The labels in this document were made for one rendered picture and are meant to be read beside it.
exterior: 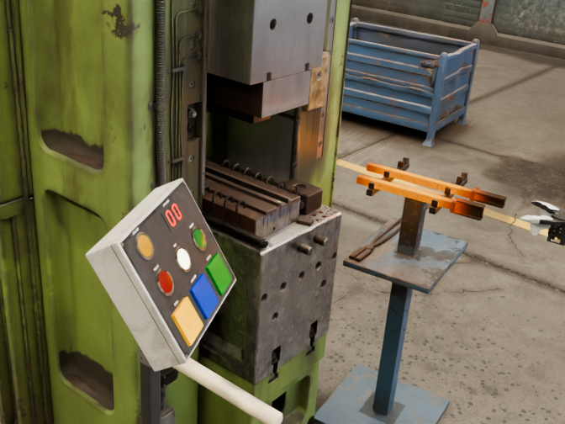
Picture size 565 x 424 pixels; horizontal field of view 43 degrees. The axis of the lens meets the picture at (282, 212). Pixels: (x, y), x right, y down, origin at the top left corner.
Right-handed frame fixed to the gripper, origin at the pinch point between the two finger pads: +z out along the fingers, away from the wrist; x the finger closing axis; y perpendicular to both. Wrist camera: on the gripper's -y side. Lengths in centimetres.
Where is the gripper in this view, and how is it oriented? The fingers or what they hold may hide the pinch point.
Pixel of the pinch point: (525, 207)
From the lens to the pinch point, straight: 230.5
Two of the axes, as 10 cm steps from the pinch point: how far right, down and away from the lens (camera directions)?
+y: -0.7, 9.0, 4.3
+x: 5.1, -3.4, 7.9
